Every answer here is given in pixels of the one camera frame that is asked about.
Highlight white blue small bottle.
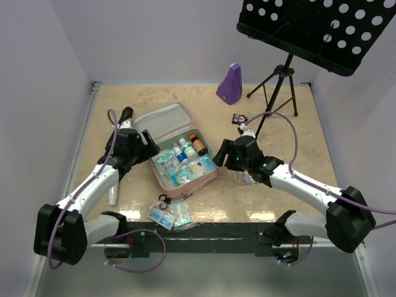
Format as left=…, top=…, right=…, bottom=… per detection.
left=172, top=144, right=189, bottom=165

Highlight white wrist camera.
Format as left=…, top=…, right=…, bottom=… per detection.
left=118, top=118, right=134, bottom=131
left=238, top=123, right=256, bottom=139

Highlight large blue packet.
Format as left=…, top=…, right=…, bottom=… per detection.
left=171, top=155, right=215, bottom=187

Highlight black handled scissors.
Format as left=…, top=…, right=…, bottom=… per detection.
left=158, top=194, right=171, bottom=210

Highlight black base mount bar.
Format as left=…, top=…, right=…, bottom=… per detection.
left=99, top=222, right=310, bottom=258

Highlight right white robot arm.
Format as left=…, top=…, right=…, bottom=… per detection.
left=213, top=136, right=376, bottom=254

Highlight black microphone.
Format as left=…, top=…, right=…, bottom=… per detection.
left=118, top=106, right=134, bottom=125

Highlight bandage packet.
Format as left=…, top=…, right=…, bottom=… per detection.
left=236, top=171, right=257, bottom=186

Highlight teal blister pack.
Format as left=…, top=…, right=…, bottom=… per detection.
left=169, top=200, right=196, bottom=231

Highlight white green bottle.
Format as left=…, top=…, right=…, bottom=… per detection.
left=178, top=138, right=197, bottom=160

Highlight blue white sachet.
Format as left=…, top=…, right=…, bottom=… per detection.
left=149, top=207, right=176, bottom=230

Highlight brown medicine bottle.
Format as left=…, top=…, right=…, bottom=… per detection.
left=189, top=134, right=208, bottom=156

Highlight pink medicine kit case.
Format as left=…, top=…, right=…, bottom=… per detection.
left=132, top=103, right=219, bottom=198

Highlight white tube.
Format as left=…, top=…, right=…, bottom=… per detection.
left=108, top=183, right=119, bottom=206

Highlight owl pattern block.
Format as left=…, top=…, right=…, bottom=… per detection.
left=231, top=113, right=248, bottom=125

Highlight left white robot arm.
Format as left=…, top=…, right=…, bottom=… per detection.
left=33, top=128, right=160, bottom=265

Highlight teal topped zip bag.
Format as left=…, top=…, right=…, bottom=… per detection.
left=156, top=150, right=182, bottom=178

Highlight purple metronome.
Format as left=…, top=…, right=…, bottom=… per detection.
left=216, top=63, right=243, bottom=105

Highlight black music stand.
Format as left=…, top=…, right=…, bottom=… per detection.
left=236, top=0, right=396, bottom=142

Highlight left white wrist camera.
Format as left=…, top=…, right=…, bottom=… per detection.
left=118, top=118, right=134, bottom=131

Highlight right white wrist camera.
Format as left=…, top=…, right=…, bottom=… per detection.
left=238, top=123, right=256, bottom=139

